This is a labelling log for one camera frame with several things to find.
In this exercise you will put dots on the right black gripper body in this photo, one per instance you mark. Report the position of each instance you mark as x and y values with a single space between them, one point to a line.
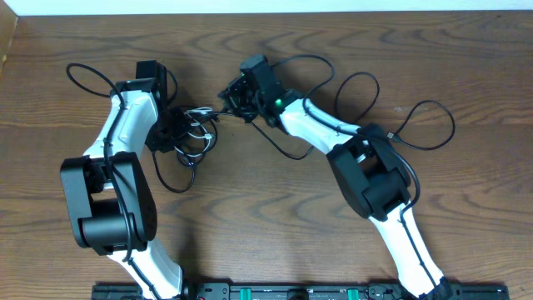
244 101

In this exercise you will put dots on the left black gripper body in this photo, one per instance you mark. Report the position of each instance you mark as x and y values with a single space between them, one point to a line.
174 127

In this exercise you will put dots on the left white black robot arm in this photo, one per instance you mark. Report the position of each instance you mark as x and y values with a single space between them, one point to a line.
110 204

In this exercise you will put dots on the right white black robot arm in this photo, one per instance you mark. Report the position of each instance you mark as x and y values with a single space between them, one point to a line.
375 180

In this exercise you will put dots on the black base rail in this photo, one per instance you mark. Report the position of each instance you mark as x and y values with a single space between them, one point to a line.
224 291

